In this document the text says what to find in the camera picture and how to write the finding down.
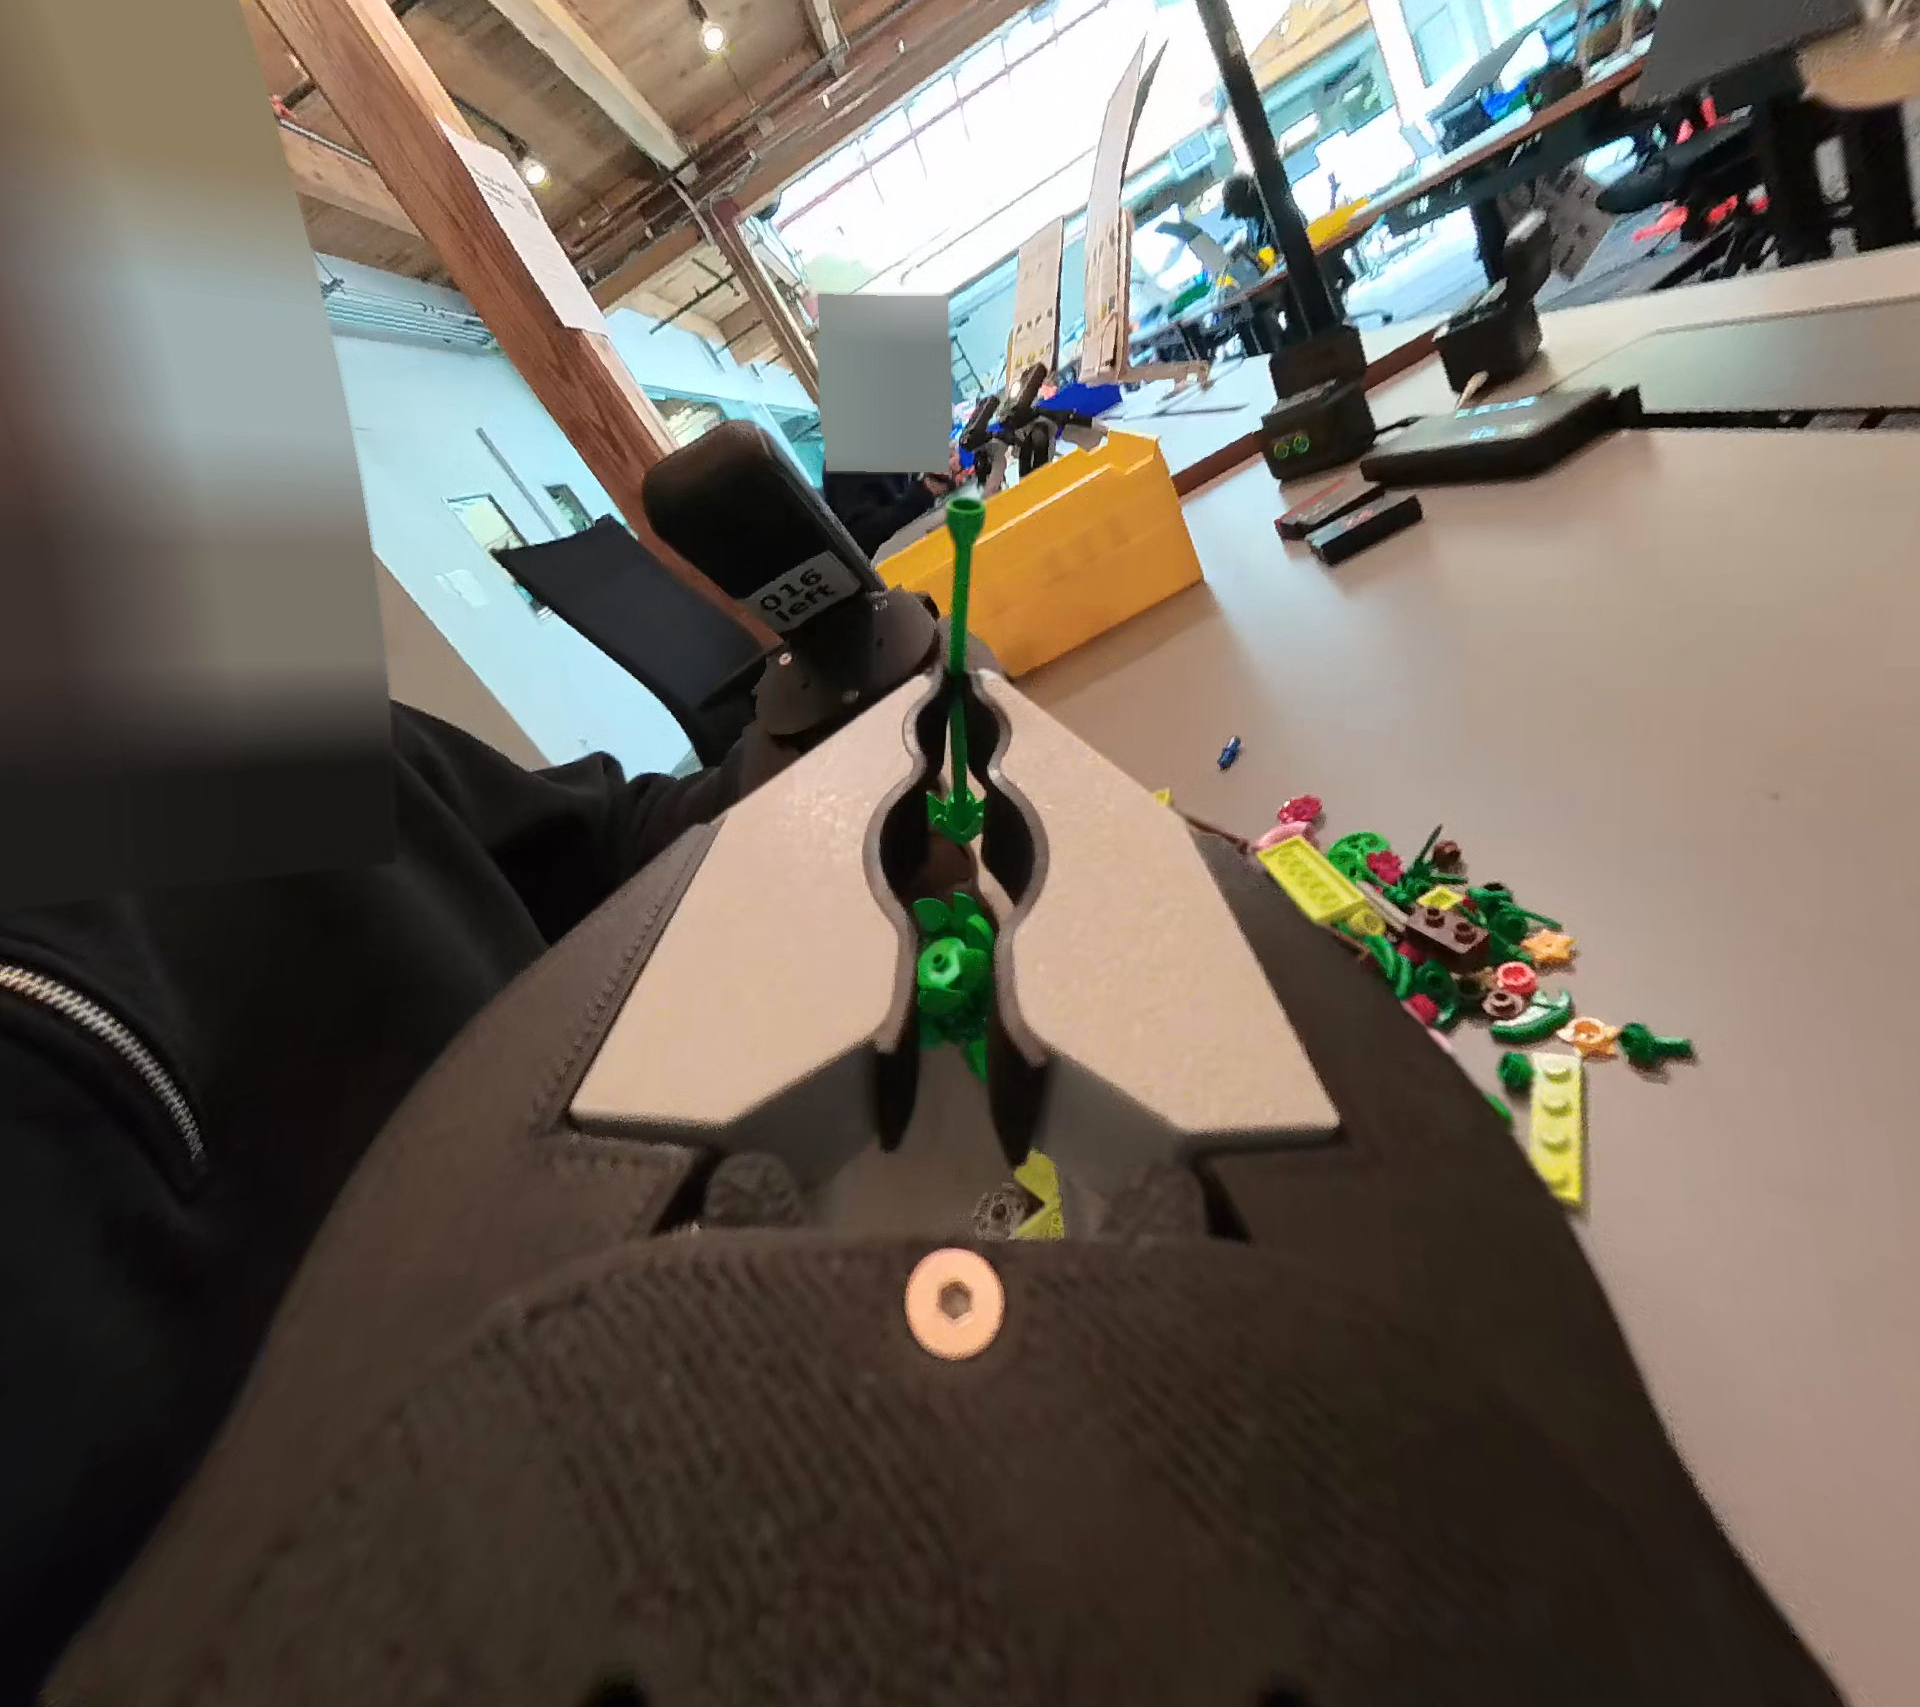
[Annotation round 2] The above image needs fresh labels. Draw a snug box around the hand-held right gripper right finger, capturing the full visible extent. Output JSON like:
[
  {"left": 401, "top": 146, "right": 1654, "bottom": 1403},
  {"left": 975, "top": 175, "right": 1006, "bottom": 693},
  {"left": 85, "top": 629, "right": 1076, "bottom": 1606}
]
[{"left": 971, "top": 671, "right": 1344, "bottom": 1178}]

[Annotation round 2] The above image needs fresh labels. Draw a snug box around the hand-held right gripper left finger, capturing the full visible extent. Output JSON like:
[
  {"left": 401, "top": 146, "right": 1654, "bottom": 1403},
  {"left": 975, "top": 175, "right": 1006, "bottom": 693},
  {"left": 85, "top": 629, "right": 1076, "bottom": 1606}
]
[{"left": 570, "top": 671, "right": 966, "bottom": 1152}]

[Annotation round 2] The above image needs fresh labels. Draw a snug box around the green leafy brick plant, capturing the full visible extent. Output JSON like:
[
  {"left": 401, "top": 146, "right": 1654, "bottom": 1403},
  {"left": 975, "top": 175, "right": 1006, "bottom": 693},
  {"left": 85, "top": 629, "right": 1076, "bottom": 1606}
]
[{"left": 912, "top": 889, "right": 1002, "bottom": 1081}]

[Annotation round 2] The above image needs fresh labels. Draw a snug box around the green toy stem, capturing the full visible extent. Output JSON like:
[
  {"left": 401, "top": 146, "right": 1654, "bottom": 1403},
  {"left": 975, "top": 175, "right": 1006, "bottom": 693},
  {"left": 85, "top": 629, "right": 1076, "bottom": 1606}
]
[{"left": 927, "top": 495, "right": 997, "bottom": 842}]

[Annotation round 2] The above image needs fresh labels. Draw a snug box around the pile of small toy bricks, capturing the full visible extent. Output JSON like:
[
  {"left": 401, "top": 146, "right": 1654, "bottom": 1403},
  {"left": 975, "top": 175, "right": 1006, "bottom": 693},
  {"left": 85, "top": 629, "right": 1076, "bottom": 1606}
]
[{"left": 1156, "top": 794, "right": 1702, "bottom": 1244}]

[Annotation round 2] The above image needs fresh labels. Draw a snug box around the person's left forearm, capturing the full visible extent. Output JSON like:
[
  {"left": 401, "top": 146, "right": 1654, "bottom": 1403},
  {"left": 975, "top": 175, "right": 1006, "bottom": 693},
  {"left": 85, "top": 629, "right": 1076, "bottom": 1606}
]
[{"left": 510, "top": 724, "right": 798, "bottom": 901}]

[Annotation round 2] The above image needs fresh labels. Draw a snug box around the long wide lime plate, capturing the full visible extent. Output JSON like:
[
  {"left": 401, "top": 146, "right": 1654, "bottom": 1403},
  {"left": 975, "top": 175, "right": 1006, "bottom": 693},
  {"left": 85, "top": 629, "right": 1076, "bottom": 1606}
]
[{"left": 1257, "top": 834, "right": 1368, "bottom": 924}]

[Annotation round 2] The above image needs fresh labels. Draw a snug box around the black tabletop gadget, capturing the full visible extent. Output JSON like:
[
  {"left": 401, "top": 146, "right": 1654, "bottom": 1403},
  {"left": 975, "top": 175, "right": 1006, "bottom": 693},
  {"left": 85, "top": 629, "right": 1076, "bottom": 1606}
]
[
  {"left": 961, "top": 377, "right": 1025, "bottom": 495},
  {"left": 1012, "top": 365, "right": 1117, "bottom": 495}
]

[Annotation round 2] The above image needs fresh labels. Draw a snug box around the white paper notice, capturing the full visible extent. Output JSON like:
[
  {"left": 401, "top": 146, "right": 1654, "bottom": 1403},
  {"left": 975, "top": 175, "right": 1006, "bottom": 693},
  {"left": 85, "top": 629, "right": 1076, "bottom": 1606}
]
[{"left": 434, "top": 118, "right": 611, "bottom": 337}]

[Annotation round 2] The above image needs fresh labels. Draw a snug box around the yellow plastic bin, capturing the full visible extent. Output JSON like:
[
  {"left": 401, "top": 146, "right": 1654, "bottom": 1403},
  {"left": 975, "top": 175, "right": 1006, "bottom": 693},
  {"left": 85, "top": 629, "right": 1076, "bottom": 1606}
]
[{"left": 875, "top": 429, "right": 1206, "bottom": 683}]

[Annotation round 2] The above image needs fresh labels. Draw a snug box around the wooden display board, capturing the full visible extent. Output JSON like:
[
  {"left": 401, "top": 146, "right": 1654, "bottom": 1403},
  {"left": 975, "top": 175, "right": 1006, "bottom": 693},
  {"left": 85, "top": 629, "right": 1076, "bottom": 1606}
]
[
  {"left": 1078, "top": 39, "right": 1174, "bottom": 385},
  {"left": 1006, "top": 215, "right": 1068, "bottom": 391}
]

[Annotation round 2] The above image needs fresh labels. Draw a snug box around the narrow lime toy plate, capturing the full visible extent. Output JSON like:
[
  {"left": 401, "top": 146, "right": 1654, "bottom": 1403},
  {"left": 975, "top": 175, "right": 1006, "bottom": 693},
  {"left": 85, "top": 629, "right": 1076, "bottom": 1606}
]
[{"left": 1526, "top": 1052, "right": 1589, "bottom": 1207}]

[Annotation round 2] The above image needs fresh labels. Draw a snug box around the wooden pillar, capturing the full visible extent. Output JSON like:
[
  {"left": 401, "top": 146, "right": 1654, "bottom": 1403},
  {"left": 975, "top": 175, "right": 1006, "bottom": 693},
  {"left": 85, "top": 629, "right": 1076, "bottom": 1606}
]
[{"left": 172, "top": 0, "right": 681, "bottom": 498}]

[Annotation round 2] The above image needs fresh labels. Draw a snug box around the black charger with green lights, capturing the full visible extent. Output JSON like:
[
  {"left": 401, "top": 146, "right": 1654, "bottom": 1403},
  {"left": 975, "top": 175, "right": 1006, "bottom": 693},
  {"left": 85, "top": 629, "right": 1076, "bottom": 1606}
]
[{"left": 1259, "top": 328, "right": 1378, "bottom": 484}]

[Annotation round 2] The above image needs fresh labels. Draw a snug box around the black flat power box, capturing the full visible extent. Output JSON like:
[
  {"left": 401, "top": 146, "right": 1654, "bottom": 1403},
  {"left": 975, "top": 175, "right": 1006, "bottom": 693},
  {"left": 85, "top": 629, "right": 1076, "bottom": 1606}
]
[{"left": 1359, "top": 388, "right": 1647, "bottom": 488}]

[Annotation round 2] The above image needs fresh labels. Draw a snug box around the black metal column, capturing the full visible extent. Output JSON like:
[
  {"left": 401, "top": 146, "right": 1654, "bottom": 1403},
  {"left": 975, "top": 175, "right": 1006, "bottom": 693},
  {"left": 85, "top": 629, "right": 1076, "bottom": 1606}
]
[{"left": 1117, "top": 0, "right": 1355, "bottom": 355}]

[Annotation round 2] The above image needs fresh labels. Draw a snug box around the black charger case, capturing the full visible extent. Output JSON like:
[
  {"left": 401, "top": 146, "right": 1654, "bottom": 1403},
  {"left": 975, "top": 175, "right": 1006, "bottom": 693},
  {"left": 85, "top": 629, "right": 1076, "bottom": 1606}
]
[{"left": 1431, "top": 215, "right": 1547, "bottom": 393}]

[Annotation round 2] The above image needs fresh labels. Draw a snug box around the wooden top office desk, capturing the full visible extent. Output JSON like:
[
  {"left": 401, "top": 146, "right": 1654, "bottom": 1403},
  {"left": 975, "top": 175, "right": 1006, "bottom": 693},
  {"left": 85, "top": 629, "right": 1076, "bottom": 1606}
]
[{"left": 1320, "top": 56, "right": 1671, "bottom": 333}]

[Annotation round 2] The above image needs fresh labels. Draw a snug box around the black camera battery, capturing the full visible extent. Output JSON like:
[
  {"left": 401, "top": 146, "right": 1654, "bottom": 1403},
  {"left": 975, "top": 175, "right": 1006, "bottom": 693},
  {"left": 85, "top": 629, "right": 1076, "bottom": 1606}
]
[
  {"left": 1309, "top": 491, "right": 1426, "bottom": 568},
  {"left": 1275, "top": 481, "right": 1387, "bottom": 540}
]

